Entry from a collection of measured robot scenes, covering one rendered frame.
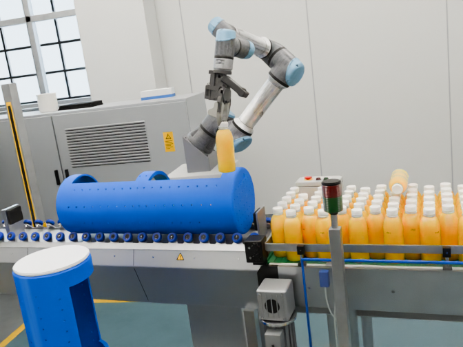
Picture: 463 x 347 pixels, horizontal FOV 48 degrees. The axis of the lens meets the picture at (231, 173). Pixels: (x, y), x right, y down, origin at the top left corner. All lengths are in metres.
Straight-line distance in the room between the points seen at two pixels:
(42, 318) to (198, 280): 0.66
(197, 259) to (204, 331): 0.71
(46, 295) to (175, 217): 0.59
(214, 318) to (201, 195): 0.89
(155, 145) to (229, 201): 1.86
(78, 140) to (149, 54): 1.17
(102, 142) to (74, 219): 1.61
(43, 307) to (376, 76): 3.61
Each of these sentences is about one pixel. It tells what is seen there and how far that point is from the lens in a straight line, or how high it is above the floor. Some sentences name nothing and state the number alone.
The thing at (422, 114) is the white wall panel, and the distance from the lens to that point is 4.90.
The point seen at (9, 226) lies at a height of 0.99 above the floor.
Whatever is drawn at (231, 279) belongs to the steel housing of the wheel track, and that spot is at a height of 0.79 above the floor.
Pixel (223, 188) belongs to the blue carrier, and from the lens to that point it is 2.09.
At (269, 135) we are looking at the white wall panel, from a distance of 4.93.
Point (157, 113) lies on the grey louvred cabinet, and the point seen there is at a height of 1.36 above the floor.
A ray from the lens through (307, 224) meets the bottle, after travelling 1.99.
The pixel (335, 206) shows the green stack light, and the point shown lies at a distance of 1.69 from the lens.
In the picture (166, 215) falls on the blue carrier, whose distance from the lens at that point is 2.20.
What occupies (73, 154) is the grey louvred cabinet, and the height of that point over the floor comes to 1.12.
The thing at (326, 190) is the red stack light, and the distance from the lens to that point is 1.68.
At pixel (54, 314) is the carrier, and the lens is 2.02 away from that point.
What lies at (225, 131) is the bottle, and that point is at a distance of 2.01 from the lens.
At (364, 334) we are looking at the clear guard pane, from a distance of 2.01.
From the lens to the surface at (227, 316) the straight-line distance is 2.78.
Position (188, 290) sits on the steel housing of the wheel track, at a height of 0.71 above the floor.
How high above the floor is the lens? 1.68
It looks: 12 degrees down
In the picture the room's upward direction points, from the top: 7 degrees counter-clockwise
